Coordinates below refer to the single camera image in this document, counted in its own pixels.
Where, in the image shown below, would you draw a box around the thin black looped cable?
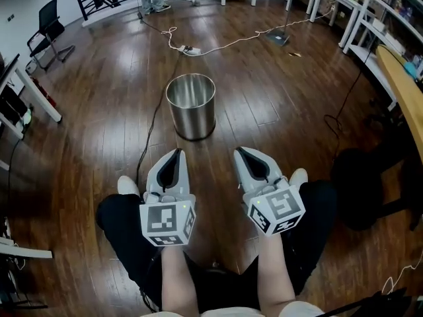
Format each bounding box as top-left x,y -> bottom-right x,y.
323,53 -> 377,158

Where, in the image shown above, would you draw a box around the black stool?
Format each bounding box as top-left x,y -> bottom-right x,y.
330,137 -> 423,232

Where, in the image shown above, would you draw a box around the person's white shirt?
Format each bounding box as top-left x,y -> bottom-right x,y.
140,300 -> 334,317

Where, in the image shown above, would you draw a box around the curved wooden table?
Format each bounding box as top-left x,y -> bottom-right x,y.
376,44 -> 423,164

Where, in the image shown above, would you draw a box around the black office chair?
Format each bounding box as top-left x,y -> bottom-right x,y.
26,0 -> 76,71

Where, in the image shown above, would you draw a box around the white power strip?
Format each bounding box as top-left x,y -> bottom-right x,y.
178,44 -> 202,56

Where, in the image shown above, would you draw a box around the floor stand with flat base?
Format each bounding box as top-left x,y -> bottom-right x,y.
266,0 -> 300,48

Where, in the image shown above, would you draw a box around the white low shelf board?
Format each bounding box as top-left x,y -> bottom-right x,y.
0,236 -> 54,260

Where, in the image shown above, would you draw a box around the person's right white shoe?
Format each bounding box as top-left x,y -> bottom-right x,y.
289,168 -> 309,191

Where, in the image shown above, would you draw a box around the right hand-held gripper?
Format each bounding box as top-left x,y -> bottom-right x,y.
233,146 -> 305,236

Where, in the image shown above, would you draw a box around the white extension cable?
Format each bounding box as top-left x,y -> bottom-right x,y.
160,7 -> 336,57

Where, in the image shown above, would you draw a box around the white desk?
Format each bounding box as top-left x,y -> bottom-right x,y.
0,53 -> 63,140

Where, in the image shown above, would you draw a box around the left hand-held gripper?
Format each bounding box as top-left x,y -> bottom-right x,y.
139,148 -> 197,247

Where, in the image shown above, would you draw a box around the person's left forearm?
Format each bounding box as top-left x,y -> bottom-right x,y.
160,244 -> 203,315

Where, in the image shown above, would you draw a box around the person's left white shoe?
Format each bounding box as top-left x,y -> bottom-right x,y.
117,176 -> 141,197

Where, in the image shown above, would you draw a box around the person's right forearm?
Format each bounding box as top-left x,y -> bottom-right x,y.
256,232 -> 297,310

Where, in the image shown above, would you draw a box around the long black floor cable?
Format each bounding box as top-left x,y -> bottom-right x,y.
135,10 -> 183,186

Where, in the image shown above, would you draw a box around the person's white shoe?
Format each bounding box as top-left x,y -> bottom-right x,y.
117,176 -> 141,197
289,168 -> 309,191

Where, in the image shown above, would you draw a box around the thin white cable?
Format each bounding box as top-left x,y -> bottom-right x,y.
381,263 -> 423,294

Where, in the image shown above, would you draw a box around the person's black trousers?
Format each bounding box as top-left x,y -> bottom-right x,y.
96,179 -> 338,313

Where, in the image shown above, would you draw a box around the stainless steel wastebasket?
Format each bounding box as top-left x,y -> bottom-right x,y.
165,73 -> 217,141

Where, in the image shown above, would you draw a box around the white shelving rack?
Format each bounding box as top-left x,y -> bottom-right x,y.
338,0 -> 423,112

